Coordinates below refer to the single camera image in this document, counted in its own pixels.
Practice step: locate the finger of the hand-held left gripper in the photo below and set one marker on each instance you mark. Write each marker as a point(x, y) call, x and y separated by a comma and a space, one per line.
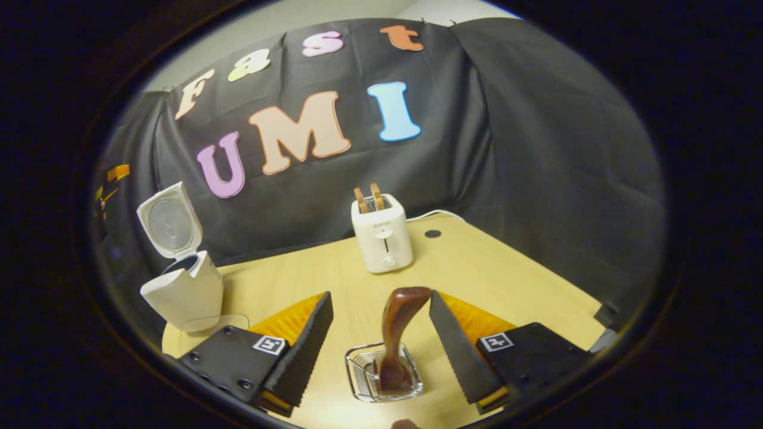
point(119, 173)
point(106, 195)

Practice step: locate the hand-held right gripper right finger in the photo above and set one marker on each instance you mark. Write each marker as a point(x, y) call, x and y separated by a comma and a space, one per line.
point(459, 357)

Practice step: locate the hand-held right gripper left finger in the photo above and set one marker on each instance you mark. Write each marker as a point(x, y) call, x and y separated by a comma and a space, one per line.
point(301, 357)

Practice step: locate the clear chopstick holder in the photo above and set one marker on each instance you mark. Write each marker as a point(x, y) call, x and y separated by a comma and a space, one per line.
point(357, 375)

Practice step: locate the brown wooden spoon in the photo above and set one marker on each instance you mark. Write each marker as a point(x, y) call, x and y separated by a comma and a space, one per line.
point(396, 333)

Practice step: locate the white rice cooker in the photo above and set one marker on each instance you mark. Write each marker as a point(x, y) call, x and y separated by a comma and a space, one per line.
point(185, 292)

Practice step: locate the black table grommet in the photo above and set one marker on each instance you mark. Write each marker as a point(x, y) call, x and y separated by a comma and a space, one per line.
point(433, 233)

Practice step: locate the white toaster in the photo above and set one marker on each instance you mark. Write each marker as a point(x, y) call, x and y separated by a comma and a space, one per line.
point(384, 244)

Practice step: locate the brown bread slice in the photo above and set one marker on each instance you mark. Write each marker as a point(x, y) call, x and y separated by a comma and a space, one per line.
point(377, 196)
point(360, 201)

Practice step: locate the black backdrop cloth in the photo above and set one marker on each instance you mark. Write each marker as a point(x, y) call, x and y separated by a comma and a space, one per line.
point(536, 179)

